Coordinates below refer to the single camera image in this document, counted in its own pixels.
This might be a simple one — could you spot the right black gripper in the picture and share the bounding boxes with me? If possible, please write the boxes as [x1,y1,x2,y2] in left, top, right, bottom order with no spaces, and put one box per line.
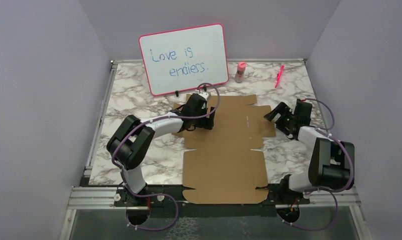
[264,101,297,136]

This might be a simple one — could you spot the pink-framed whiteboard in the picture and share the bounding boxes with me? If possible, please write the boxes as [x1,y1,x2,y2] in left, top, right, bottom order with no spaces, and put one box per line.
[138,23,230,96]

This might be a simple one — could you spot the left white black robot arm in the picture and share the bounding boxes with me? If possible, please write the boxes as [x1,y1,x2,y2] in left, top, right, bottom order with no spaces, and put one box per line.
[106,91,215,206]

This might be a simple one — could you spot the aluminium table frame rail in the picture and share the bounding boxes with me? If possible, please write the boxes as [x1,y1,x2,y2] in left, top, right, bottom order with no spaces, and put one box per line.
[59,58,370,240]

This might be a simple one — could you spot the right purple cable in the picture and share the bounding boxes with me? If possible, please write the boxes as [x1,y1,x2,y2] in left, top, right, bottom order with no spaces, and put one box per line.
[276,97,356,231]

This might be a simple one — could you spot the purple cable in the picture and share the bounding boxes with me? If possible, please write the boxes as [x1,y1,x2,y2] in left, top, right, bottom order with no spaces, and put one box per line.
[111,82,221,232]
[276,97,356,231]

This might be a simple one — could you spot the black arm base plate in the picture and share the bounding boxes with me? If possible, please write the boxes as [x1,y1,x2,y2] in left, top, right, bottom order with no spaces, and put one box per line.
[113,183,310,218]

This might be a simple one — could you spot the brown cardboard box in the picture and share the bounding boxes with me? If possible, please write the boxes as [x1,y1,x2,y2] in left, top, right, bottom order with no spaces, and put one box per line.
[178,94,276,204]

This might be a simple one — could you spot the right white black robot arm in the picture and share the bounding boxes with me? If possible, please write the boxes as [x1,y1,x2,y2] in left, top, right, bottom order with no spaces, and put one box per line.
[264,98,355,204]

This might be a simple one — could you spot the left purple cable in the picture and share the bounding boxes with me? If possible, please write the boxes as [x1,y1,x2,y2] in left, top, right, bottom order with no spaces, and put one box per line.
[111,82,221,232]

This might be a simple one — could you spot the pink marker pen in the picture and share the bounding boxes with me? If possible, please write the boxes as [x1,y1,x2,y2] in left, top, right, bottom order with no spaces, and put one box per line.
[275,65,285,88]

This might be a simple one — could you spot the pink-capped spray bottle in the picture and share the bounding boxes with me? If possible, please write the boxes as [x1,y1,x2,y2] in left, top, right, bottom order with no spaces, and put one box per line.
[235,61,246,83]

